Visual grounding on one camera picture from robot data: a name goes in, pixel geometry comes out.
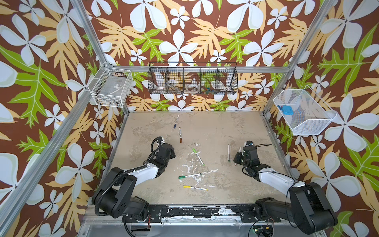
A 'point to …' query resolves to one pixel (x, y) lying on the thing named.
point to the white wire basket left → (110, 86)
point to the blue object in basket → (287, 110)
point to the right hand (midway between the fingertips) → (235, 153)
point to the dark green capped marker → (228, 153)
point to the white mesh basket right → (305, 113)
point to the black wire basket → (192, 78)
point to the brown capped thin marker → (180, 138)
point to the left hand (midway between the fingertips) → (169, 146)
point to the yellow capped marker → (194, 187)
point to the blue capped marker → (176, 121)
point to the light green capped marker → (198, 157)
